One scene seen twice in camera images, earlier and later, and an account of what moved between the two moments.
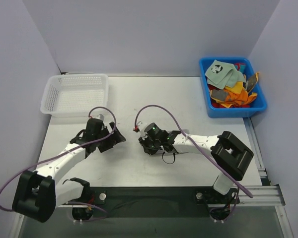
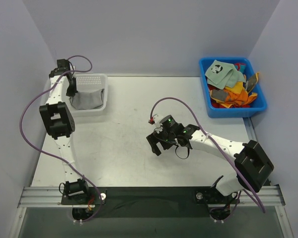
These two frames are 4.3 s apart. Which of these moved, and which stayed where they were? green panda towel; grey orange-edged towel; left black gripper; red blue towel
Moved: left black gripper
Stayed: green panda towel; red blue towel; grey orange-edged towel
